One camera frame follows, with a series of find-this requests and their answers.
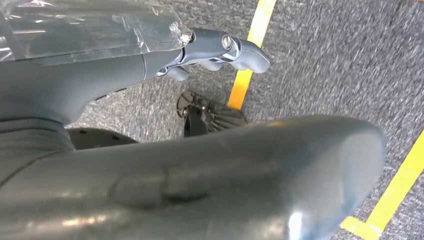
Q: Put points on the clear plastic wrap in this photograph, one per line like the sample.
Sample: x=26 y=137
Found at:
x=82 y=30

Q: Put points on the yellow floor tape square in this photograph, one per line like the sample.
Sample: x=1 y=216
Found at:
x=251 y=30

